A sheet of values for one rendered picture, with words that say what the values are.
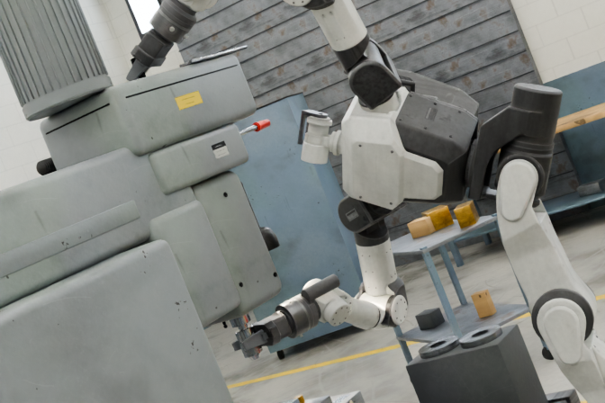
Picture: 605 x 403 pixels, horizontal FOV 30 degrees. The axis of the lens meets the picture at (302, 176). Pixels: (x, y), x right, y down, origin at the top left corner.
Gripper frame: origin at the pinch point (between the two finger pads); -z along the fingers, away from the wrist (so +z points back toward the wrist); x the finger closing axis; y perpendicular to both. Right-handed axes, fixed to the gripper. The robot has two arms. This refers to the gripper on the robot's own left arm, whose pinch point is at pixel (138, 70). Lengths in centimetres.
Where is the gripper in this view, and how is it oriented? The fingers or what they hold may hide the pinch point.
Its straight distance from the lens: 268.1
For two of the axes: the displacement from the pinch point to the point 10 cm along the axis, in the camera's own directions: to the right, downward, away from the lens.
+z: 5.9, -7.8, -2.2
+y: -7.8, -6.2, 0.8
